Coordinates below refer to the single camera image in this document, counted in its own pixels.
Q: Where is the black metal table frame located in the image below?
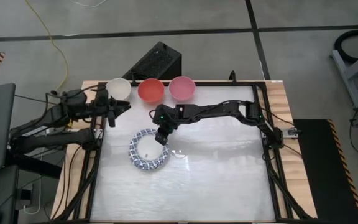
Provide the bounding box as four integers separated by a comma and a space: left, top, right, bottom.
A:
54, 80, 315, 224

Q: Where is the black hose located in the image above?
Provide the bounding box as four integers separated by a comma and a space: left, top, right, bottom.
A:
333, 29, 358, 65

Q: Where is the pink plastic bowl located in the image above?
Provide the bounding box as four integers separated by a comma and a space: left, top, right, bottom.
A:
168, 76, 196, 102

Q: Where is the white plastic bowl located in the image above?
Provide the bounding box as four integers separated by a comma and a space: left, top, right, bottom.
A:
105, 77, 132, 101

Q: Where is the grey metal stand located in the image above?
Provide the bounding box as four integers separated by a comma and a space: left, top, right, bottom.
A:
330, 43, 358, 109

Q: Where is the white floor cable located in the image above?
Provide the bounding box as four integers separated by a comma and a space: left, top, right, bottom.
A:
70, 0, 108, 8

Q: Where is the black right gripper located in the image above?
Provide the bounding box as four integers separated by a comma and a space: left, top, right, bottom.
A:
149, 104, 181, 146

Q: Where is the silver arm base bracket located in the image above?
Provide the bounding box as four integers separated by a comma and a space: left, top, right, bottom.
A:
261, 126, 303, 138

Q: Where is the orange plastic bowl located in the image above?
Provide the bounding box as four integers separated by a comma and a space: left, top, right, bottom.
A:
137, 78, 165, 103

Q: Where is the yellow cable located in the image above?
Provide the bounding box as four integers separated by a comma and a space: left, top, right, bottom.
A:
25, 0, 69, 94

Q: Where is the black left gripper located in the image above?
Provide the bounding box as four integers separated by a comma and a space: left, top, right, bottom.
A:
93, 88, 132, 128

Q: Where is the thin white cable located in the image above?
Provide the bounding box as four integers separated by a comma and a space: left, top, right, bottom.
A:
22, 183, 42, 215

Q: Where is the black perforated box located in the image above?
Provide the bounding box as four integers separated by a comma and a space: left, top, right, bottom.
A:
121, 41, 182, 81

